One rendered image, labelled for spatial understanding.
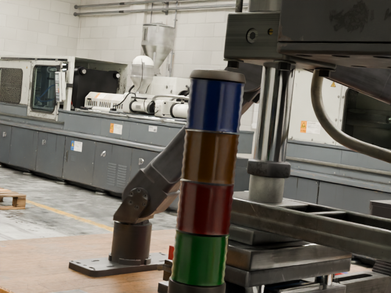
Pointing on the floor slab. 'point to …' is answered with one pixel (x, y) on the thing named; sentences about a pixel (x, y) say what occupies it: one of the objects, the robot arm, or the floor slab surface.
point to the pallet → (18, 202)
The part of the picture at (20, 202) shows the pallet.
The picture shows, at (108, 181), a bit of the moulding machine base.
